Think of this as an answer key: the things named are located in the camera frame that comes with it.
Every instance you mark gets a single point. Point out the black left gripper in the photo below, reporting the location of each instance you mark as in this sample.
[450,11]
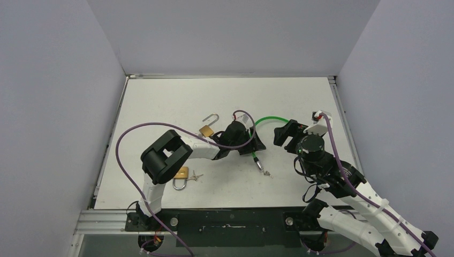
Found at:
[255,145]

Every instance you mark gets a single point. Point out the small silver key bunch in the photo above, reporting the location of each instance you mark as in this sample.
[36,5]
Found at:
[194,176]

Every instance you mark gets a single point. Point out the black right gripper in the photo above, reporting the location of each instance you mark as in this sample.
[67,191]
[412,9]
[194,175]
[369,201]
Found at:
[290,134]

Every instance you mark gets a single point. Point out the cable lock silver keys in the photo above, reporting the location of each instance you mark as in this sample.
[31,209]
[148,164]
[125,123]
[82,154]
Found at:
[267,174]

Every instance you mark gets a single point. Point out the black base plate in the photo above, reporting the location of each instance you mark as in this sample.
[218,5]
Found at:
[242,227]

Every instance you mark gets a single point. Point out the long shackle brass padlock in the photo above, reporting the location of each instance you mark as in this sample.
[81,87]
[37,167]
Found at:
[206,131]

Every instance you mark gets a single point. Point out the short brass padlock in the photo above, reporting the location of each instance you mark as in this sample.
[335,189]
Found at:
[179,181]

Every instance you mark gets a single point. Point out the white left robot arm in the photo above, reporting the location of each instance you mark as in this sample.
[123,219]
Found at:
[162,160]

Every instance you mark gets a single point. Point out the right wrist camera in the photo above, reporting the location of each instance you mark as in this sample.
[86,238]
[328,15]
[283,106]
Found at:
[319,126]

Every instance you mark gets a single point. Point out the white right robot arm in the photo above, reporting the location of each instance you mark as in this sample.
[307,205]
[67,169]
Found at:
[385,232]

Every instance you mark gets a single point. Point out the green cable lock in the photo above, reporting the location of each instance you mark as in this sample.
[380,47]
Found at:
[264,125]

